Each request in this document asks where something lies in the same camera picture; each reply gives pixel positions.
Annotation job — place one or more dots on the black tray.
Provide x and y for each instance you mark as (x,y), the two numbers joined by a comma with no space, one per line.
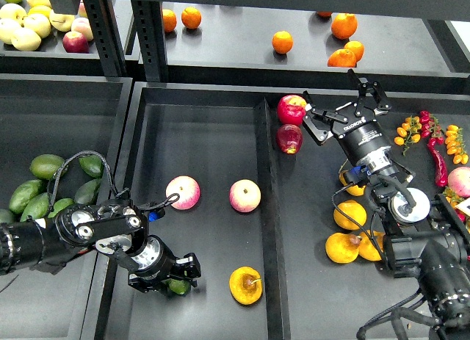
(61,115)
(209,134)

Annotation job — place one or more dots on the black shelf post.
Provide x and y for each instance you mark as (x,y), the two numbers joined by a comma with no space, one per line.
(151,35)

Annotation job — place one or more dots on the black tray divider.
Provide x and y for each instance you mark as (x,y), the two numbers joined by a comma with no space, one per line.
(276,297)

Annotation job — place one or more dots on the dark red apple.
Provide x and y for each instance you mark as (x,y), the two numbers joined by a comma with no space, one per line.
(289,138)

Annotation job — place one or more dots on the red apple on shelf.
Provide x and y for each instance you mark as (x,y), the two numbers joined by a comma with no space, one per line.
(75,42)

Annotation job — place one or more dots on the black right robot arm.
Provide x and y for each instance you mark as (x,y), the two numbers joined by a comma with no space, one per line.
(424,237)

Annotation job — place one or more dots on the yellow pear upper pile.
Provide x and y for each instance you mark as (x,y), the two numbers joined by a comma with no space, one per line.
(349,215)

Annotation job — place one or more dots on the orange on shelf left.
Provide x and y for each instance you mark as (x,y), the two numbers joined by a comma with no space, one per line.
(191,17)

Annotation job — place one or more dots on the red cherry tomato bunch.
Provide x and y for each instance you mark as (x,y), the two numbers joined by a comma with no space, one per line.
(431,127)

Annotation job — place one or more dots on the orange on shelf centre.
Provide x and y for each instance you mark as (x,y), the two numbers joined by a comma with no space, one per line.
(282,42)

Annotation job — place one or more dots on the pink peach at right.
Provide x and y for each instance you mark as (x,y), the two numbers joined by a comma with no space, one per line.
(458,181)

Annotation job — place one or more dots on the pink apple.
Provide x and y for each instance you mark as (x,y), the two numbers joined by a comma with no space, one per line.
(188,190)
(244,195)

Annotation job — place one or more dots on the bright red apple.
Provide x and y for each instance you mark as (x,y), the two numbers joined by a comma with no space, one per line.
(291,110)

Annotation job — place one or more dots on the black centre tray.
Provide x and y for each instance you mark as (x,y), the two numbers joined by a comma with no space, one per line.
(209,134)

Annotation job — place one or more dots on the front orange on shelf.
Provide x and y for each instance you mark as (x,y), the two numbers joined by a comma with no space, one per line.
(343,58)

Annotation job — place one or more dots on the black left tray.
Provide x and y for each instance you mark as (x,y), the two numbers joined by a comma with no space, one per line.
(61,115)

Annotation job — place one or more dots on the red chili pepper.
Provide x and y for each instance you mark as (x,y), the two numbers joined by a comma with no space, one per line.
(441,173)

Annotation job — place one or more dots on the orange cherry tomato bunch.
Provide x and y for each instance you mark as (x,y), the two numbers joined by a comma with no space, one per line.
(408,133)

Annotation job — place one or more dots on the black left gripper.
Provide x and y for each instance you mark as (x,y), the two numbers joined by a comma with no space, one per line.
(157,264)

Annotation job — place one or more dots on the pink apple left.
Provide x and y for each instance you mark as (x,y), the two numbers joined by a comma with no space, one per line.
(188,190)

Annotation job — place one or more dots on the yellow pear with stem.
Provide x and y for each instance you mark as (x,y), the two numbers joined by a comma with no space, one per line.
(245,285)

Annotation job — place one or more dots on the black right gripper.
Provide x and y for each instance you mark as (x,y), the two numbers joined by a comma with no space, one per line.
(360,137)

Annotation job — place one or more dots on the yellow cherry tomato bunch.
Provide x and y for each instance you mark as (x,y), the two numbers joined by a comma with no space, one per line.
(455,145)

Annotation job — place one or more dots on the pink apple right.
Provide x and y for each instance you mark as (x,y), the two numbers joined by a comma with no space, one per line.
(244,195)

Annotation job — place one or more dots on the green avocado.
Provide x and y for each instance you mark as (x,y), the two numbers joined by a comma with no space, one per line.
(179,287)

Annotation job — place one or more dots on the large orange on shelf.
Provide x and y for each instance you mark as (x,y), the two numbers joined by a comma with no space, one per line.
(344,25)

